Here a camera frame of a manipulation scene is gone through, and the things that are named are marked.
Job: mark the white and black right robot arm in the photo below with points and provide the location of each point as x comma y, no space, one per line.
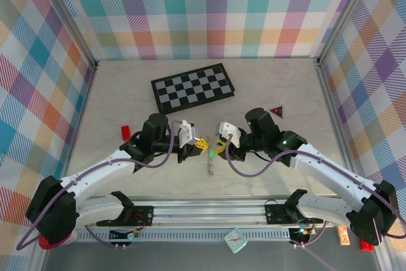
330,169

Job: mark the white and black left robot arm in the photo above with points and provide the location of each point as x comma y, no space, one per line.
95,172

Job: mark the red triangular piece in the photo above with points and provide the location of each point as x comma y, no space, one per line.
278,111

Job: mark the small red block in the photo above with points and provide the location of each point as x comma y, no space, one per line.
126,132

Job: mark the black grey checkerboard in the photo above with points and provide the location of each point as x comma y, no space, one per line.
190,87

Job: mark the teal square clock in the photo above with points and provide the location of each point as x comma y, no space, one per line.
235,240

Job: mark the yellow power connector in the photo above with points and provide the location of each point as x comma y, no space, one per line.
134,233
303,232

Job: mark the orange tag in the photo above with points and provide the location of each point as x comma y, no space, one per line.
343,236

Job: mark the red toy brick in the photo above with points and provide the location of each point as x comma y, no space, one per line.
366,246

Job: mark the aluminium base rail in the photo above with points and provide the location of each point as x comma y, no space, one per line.
206,214

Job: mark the aluminium side rail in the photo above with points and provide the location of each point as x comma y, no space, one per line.
333,109
82,109

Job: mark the aluminium frame post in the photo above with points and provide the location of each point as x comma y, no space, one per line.
345,14
72,20

